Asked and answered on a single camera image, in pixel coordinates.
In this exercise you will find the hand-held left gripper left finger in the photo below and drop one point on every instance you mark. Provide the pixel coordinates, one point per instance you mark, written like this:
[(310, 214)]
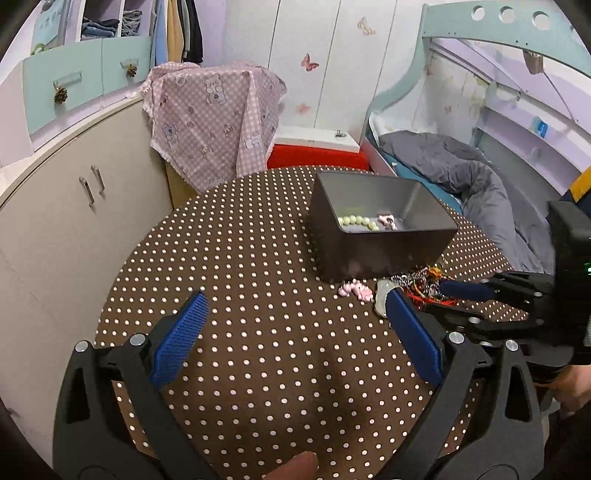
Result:
[(180, 337)]

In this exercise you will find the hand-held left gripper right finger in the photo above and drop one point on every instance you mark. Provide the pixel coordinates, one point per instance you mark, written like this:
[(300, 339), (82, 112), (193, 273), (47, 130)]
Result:
[(415, 337)]

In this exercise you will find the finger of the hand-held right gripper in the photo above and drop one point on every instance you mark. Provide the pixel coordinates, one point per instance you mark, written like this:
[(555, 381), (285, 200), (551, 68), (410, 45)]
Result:
[(466, 317), (461, 290)]

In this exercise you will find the dark grey metal box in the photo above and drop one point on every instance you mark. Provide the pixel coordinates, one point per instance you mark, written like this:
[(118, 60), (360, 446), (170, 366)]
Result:
[(383, 256)]

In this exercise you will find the pink charm jewelry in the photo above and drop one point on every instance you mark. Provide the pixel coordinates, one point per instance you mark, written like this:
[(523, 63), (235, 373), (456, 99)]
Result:
[(387, 220)]

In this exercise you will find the person's right hand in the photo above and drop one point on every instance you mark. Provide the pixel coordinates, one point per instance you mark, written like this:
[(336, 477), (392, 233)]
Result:
[(572, 385)]

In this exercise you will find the person's left hand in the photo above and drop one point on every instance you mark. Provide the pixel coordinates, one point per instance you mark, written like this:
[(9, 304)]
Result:
[(295, 468)]

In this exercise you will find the white jade pendant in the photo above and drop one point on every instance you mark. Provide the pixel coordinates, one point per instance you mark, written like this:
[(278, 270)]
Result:
[(382, 297)]

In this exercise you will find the brown polka-dot tablecloth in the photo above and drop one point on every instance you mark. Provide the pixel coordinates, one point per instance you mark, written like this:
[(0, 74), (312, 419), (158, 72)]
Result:
[(258, 277)]

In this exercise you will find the grey duvet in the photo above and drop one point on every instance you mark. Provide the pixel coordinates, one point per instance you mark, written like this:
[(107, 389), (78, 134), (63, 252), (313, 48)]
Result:
[(480, 184)]

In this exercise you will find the teal bed sheet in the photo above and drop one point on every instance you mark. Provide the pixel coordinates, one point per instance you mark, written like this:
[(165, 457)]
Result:
[(418, 180)]

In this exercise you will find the small blue object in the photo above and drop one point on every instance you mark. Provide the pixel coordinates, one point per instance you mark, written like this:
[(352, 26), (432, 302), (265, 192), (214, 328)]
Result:
[(541, 127)]

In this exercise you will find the beige cabinet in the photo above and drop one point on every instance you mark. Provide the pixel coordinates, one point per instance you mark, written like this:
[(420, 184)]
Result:
[(60, 240)]

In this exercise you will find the red storage box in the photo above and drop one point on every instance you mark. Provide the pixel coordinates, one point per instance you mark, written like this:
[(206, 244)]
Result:
[(314, 159)]

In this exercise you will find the white box lid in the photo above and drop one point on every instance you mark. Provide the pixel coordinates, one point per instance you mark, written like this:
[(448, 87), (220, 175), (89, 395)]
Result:
[(314, 138)]

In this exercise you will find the pink checked bear cloth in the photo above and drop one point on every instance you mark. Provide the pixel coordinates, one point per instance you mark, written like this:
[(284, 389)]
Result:
[(212, 120)]

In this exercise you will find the pale butterfly sticker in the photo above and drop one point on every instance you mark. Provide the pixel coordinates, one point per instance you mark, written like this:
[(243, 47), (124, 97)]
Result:
[(302, 109)]

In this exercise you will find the pinecone ornament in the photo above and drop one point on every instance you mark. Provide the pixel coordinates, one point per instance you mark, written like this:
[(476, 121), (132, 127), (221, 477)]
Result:
[(132, 70), (61, 95)]

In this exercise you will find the pink butterfly sticker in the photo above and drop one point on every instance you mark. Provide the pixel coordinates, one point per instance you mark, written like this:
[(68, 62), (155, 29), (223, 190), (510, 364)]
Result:
[(309, 61)]

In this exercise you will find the beige butterfly sticker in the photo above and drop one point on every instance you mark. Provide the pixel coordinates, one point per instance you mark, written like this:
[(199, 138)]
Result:
[(365, 26)]

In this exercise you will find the small teal drawer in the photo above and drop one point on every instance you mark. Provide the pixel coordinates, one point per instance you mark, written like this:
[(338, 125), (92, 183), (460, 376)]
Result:
[(124, 57)]

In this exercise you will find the large teal drawer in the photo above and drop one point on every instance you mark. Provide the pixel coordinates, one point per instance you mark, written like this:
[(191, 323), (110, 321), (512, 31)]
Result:
[(51, 78)]

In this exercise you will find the light blue hanging garment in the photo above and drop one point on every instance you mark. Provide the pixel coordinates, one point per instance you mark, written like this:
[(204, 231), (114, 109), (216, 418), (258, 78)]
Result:
[(159, 34)]

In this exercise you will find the yellow hanging garment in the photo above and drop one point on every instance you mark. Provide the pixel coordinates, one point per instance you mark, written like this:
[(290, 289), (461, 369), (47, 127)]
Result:
[(174, 30)]

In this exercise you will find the black hanging garment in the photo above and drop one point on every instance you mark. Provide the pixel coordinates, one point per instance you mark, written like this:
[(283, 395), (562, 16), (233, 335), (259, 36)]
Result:
[(192, 30)]

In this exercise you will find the folded blue clothes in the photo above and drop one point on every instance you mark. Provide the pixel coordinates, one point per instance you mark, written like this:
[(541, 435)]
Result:
[(98, 26)]

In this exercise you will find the folded grey clothes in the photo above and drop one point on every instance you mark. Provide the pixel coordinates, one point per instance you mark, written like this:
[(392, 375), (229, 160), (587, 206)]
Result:
[(131, 18)]

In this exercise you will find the lavender wall shelves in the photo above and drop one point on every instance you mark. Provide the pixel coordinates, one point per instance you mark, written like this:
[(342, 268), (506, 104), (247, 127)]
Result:
[(521, 134)]

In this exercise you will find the teal bed frame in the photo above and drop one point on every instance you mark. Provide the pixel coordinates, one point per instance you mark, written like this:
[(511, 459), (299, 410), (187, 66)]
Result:
[(461, 23)]

